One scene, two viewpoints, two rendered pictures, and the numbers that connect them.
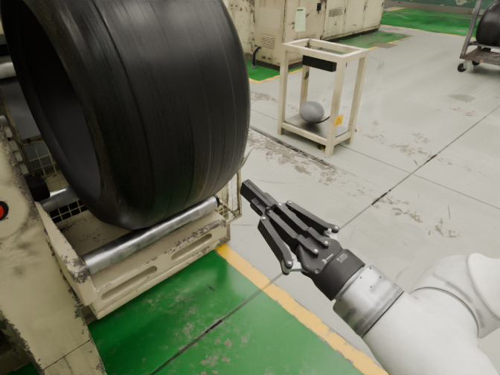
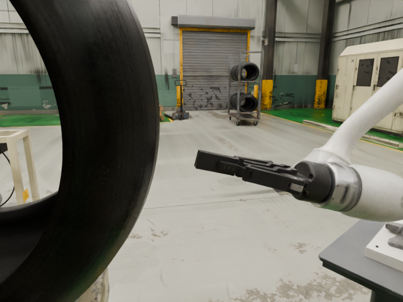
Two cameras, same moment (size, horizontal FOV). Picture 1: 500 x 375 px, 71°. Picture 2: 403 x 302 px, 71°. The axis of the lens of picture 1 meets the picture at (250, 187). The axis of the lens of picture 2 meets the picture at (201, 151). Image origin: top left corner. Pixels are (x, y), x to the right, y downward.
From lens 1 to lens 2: 0.53 m
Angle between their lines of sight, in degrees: 56
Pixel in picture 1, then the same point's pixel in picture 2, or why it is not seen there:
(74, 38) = not seen: outside the picture
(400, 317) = (364, 172)
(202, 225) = not seen: hidden behind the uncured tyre
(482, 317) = not seen: hidden behind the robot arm
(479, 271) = (331, 150)
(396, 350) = (381, 189)
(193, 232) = (92, 290)
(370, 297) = (348, 171)
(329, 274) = (319, 175)
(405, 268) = (161, 270)
